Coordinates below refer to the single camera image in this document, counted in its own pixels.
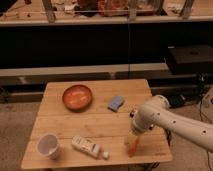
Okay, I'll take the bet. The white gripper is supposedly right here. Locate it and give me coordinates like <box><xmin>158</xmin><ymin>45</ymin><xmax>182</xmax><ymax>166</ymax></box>
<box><xmin>124</xmin><ymin>119</ymin><xmax>150</xmax><ymax>148</ymax></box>

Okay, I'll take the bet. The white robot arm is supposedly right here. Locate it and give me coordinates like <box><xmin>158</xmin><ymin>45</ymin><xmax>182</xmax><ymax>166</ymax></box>
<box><xmin>124</xmin><ymin>95</ymin><xmax>213</xmax><ymax>153</ymax></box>

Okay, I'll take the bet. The orange ceramic bowl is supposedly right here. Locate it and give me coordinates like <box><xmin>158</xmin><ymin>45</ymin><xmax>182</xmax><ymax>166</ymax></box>
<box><xmin>62</xmin><ymin>84</ymin><xmax>93</xmax><ymax>111</ymax></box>

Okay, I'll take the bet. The blue sponge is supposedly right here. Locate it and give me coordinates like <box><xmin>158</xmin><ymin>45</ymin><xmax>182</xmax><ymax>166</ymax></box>
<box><xmin>108</xmin><ymin>96</ymin><xmax>124</xmax><ymax>112</ymax></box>

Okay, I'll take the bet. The white lotion bottle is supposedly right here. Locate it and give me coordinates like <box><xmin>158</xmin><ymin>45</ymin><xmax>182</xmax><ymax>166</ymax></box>
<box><xmin>71</xmin><ymin>136</ymin><xmax>110</xmax><ymax>160</ymax></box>

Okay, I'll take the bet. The wooden table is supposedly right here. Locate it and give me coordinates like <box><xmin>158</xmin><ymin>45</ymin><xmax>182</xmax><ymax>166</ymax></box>
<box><xmin>21</xmin><ymin>79</ymin><xmax>172</xmax><ymax>169</ymax></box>

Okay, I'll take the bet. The white plastic cup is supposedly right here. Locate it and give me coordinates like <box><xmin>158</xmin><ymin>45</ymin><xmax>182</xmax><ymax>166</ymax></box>
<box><xmin>36</xmin><ymin>134</ymin><xmax>60</xmax><ymax>160</ymax></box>

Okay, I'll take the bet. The black equipment case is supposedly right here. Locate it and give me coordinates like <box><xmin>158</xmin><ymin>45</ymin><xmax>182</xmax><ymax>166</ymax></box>
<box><xmin>166</xmin><ymin>45</ymin><xmax>213</xmax><ymax>75</ymax></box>

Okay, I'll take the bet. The long background workbench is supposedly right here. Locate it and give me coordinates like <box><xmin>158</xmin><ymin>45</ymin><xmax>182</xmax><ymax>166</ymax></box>
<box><xmin>0</xmin><ymin>0</ymin><xmax>213</xmax><ymax>27</ymax></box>

